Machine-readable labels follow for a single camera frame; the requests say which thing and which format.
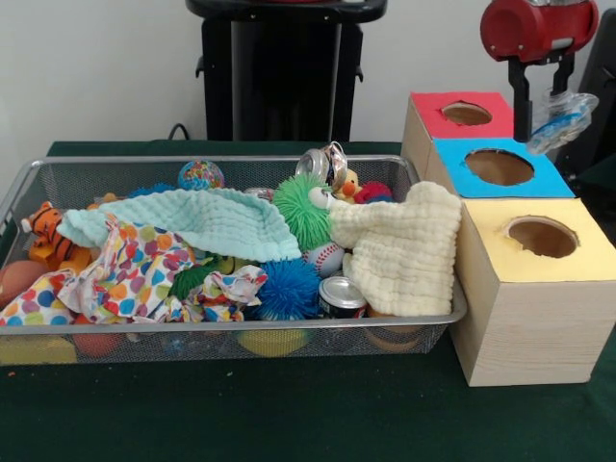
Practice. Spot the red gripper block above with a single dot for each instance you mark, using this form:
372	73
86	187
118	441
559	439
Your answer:
534	29

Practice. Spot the clear plastic bottle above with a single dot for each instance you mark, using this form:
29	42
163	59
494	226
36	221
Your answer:
563	120

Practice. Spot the cream knitted cloth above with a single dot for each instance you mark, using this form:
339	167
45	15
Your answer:
409	245

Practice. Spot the green spiky rubber ball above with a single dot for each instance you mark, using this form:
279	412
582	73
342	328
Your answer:
303	208

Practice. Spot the polka dot colourful cloth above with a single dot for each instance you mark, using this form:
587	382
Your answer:
106	279

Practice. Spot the wooden box with three holes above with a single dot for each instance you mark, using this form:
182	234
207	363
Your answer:
520	327

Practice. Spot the black upright panel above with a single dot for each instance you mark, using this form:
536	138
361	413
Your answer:
597	125

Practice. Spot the dark green side table cloth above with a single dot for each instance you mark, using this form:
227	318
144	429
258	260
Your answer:
602	175

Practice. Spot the crushed silver can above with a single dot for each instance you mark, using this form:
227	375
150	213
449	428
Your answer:
322	162

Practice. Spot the black labelled silver can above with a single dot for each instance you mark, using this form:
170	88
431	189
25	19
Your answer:
342	296

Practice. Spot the blue spiky rubber ball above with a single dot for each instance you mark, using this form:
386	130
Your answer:
289	289

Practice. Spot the small globe ball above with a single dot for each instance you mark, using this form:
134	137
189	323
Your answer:
200	175

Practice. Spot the mint green fuzzy cloth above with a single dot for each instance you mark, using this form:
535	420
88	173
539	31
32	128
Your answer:
192	218

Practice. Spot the brown toy football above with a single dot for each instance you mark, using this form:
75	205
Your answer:
14	281

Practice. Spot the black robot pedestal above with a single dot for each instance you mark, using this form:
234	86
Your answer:
289	87

